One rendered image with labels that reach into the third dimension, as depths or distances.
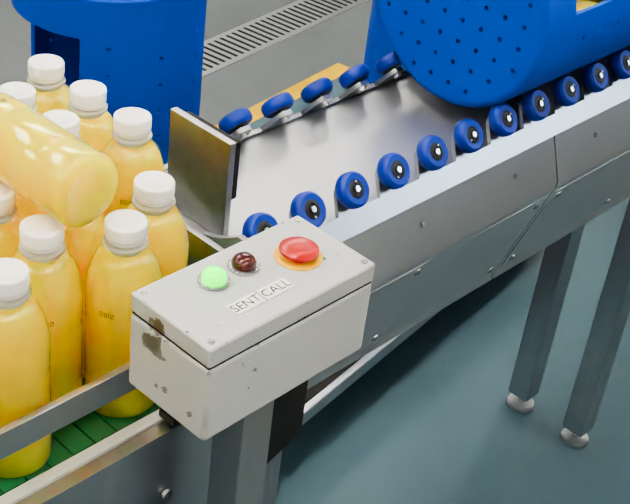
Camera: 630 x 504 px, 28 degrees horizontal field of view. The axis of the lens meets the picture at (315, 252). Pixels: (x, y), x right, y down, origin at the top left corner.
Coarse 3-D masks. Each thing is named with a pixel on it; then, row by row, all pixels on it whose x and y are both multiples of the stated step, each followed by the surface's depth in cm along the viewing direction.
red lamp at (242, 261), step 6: (240, 252) 109; (246, 252) 109; (234, 258) 108; (240, 258) 108; (246, 258) 108; (252, 258) 109; (234, 264) 108; (240, 264) 108; (246, 264) 108; (252, 264) 108; (240, 270) 108; (246, 270) 108
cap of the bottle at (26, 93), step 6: (6, 84) 130; (12, 84) 130; (18, 84) 131; (24, 84) 131; (0, 90) 129; (6, 90) 129; (12, 90) 129; (18, 90) 129; (24, 90) 130; (30, 90) 130; (18, 96) 128; (24, 96) 128; (30, 96) 129; (24, 102) 129; (30, 102) 129
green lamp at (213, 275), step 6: (204, 270) 106; (210, 270) 106; (216, 270) 106; (222, 270) 107; (204, 276) 106; (210, 276) 106; (216, 276) 106; (222, 276) 106; (204, 282) 106; (210, 282) 106; (216, 282) 106; (222, 282) 106
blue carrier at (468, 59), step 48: (384, 0) 174; (432, 0) 168; (480, 0) 162; (528, 0) 157; (624, 0) 168; (432, 48) 170; (480, 48) 165; (528, 48) 159; (576, 48) 165; (480, 96) 168
